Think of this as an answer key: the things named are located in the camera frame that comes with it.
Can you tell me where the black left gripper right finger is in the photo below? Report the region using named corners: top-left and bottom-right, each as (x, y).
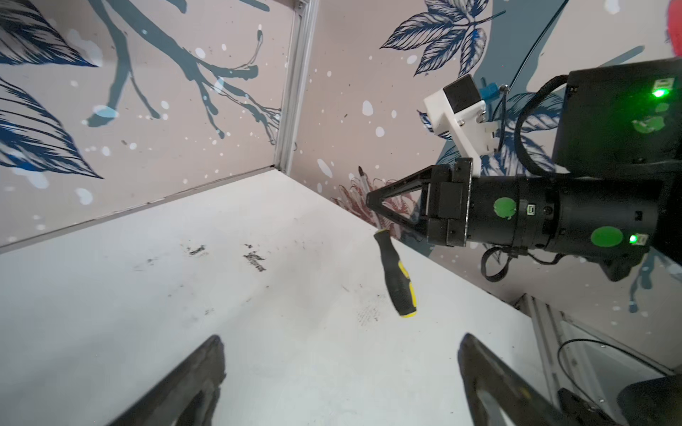
top-left (458, 333), bottom-right (577, 425)

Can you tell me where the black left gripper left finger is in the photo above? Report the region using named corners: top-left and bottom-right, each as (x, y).
top-left (111, 335), bottom-right (226, 425)

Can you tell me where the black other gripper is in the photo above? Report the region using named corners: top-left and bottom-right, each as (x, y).
top-left (366, 161), bottom-right (559, 250)

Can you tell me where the black yellow handled screwdriver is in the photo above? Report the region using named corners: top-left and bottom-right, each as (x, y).
top-left (374, 230), bottom-right (417, 318)

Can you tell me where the black other robot arm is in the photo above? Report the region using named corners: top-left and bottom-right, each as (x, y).
top-left (108, 58), bottom-right (681, 425)

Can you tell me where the aluminium frame rail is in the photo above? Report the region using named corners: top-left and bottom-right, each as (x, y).
top-left (513, 294), bottom-right (681, 425)

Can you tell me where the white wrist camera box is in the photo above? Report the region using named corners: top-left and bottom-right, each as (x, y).
top-left (424, 74), bottom-right (499, 177)

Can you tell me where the thin black cable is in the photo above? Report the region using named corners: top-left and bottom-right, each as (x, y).
top-left (557, 338), bottom-right (673, 411)

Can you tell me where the black cable loop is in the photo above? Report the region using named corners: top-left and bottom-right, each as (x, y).
top-left (480, 73), bottom-right (570, 283)

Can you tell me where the aluminium corner post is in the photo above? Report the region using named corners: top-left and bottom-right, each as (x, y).
top-left (274, 0), bottom-right (321, 176)

